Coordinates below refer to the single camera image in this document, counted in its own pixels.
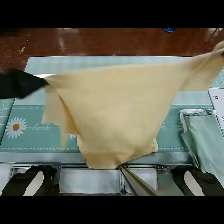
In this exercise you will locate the pale green garment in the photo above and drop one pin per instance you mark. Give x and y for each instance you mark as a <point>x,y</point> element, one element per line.
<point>205,140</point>

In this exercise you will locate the pale yellow shirt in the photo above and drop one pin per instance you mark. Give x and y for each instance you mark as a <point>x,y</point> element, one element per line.
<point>113,106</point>

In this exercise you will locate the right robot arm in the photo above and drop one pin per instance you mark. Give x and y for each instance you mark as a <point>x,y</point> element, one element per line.
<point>206,183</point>

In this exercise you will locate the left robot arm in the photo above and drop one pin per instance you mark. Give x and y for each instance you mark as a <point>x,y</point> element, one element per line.
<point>16,83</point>

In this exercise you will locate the silver frame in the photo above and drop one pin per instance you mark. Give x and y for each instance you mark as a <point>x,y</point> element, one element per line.
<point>86,181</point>

